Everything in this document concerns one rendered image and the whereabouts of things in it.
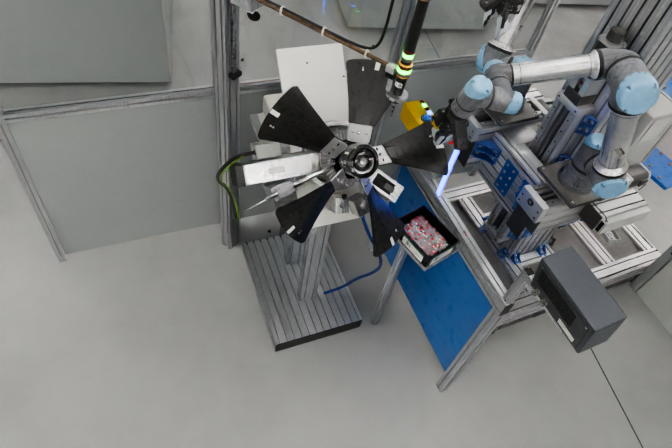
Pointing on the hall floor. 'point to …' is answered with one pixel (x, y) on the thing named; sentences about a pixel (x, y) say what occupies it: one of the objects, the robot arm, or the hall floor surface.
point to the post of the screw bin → (389, 285)
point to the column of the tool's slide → (228, 106)
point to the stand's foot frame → (270, 283)
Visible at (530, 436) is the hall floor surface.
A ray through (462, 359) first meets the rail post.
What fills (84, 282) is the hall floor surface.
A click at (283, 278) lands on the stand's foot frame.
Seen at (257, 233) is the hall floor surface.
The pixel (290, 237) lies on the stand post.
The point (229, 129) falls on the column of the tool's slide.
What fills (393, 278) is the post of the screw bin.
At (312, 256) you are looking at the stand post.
